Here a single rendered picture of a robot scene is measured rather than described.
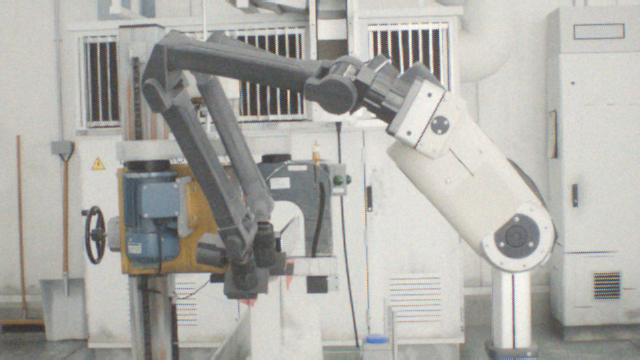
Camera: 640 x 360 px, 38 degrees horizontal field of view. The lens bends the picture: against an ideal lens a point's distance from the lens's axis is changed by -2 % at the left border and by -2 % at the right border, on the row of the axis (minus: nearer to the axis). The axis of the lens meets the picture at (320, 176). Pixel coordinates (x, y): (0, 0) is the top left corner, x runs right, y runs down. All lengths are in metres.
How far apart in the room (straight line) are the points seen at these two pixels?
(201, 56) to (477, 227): 0.66
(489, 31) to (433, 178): 3.93
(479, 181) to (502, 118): 4.87
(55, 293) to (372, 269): 2.50
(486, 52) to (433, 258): 1.27
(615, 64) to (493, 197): 4.41
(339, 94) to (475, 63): 4.06
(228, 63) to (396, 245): 3.74
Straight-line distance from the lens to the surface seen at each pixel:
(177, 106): 1.95
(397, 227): 5.49
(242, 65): 1.85
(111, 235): 2.90
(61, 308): 6.98
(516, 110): 6.82
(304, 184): 2.74
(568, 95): 6.27
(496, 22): 5.83
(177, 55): 1.89
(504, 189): 1.98
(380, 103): 1.77
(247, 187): 2.38
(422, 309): 5.55
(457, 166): 1.92
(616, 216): 6.37
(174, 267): 2.83
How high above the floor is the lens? 1.44
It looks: 3 degrees down
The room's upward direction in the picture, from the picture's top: 2 degrees counter-clockwise
